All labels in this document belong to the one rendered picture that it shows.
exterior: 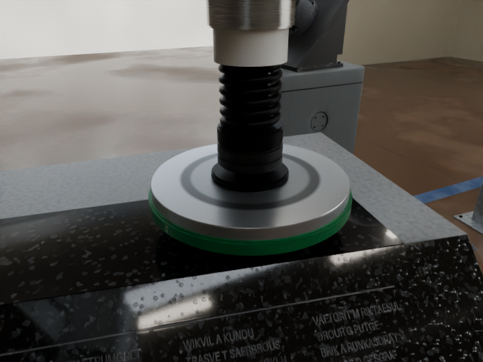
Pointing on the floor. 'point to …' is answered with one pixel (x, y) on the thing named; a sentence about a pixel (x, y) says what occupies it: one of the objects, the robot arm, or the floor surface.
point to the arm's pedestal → (323, 103)
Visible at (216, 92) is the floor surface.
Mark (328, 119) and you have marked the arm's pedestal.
